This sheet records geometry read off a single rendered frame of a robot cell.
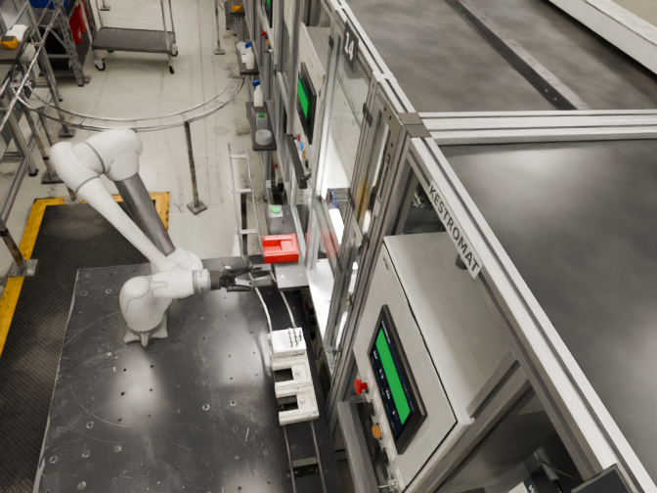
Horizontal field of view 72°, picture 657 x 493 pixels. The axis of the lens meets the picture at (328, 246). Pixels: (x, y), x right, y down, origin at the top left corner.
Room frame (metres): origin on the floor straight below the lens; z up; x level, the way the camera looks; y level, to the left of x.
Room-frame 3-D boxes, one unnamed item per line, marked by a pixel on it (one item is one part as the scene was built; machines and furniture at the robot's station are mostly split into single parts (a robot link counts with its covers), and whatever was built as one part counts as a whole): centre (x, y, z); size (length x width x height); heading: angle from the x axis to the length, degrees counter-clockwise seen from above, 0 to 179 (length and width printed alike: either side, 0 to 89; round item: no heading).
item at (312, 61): (1.61, 0.06, 1.60); 0.42 x 0.29 x 0.46; 19
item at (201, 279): (1.04, 0.45, 1.12); 0.09 x 0.06 x 0.09; 19
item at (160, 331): (1.07, 0.75, 0.71); 0.22 x 0.18 x 0.06; 19
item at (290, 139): (1.56, 0.19, 1.37); 0.36 x 0.04 x 0.04; 19
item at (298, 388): (0.86, 0.06, 0.84); 0.36 x 0.14 x 0.10; 19
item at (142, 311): (1.10, 0.75, 0.85); 0.18 x 0.16 x 0.22; 151
